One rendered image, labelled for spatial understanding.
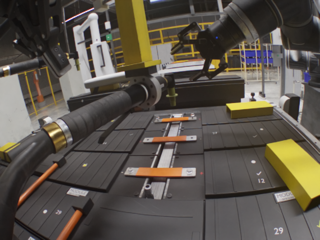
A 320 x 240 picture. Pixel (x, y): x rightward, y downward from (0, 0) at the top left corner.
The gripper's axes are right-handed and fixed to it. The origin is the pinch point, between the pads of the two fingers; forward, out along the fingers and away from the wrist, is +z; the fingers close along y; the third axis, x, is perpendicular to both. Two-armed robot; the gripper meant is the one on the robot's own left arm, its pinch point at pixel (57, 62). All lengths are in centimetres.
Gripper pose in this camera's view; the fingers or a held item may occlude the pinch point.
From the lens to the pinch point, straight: 22.3
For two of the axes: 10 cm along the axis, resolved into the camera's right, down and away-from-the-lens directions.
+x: 3.2, -6.8, 6.6
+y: 8.4, -1.2, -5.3
